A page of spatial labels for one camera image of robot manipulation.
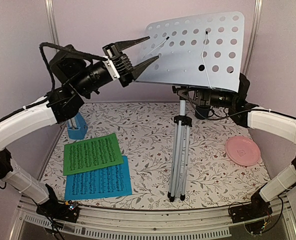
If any white perforated music stand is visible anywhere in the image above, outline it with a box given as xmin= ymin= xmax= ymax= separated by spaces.
xmin=138 ymin=11 xmax=245 ymax=202

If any green sheet music page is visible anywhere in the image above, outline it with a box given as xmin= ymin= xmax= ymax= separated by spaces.
xmin=63 ymin=133 xmax=124 ymax=176

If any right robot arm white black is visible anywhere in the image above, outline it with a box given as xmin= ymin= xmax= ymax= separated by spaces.
xmin=190 ymin=74 xmax=296 ymax=218

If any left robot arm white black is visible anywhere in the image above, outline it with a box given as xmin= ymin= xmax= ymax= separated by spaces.
xmin=0 ymin=37 xmax=156 ymax=217

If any dark blue mug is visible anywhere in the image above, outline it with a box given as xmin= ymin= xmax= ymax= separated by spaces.
xmin=194 ymin=106 xmax=214 ymax=120

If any pink plastic plate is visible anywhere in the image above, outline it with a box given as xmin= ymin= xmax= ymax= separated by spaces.
xmin=225 ymin=136 xmax=261 ymax=167

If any blue metronome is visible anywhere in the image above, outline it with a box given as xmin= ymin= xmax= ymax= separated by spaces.
xmin=66 ymin=112 xmax=88 ymax=140

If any blue sheet music page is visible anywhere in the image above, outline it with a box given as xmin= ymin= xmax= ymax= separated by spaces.
xmin=64 ymin=156 xmax=132 ymax=201

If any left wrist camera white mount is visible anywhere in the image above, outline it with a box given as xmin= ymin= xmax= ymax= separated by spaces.
xmin=103 ymin=45 xmax=120 ymax=80

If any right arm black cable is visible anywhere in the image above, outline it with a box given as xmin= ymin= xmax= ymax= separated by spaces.
xmin=185 ymin=87 xmax=261 ymax=121

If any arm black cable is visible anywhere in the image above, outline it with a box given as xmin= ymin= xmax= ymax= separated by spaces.
xmin=185 ymin=87 xmax=261 ymax=121
xmin=39 ymin=42 xmax=109 ymax=96

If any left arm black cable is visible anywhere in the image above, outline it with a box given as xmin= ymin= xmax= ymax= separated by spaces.
xmin=39 ymin=42 xmax=109 ymax=96

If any left aluminium frame post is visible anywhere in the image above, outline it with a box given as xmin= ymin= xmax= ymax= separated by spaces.
xmin=44 ymin=0 xmax=59 ymax=45

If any aluminium frame post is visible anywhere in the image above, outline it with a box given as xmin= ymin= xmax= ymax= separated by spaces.
xmin=44 ymin=0 xmax=59 ymax=45
xmin=241 ymin=0 xmax=264 ymax=76

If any right aluminium frame post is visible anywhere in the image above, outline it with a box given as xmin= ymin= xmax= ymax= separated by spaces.
xmin=241 ymin=0 xmax=264 ymax=76

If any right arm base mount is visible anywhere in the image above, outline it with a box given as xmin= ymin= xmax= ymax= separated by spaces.
xmin=228 ymin=190 xmax=273 ymax=223

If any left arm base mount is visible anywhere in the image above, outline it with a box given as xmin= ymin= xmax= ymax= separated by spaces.
xmin=36 ymin=184 xmax=80 ymax=223

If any front aluminium rail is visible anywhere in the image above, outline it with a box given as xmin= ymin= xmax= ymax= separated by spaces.
xmin=9 ymin=196 xmax=296 ymax=240

